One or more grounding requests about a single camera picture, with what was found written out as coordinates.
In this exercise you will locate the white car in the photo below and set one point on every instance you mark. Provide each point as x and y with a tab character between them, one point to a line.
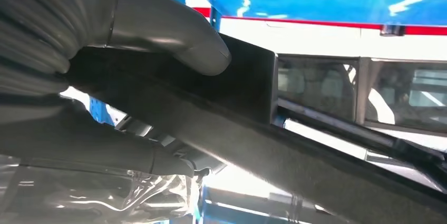
314	42

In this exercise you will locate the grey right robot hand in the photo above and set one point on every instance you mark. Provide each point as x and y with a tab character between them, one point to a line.
157	23

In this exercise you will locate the blue steel shelf rack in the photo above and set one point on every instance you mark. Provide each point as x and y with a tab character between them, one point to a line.
314	2

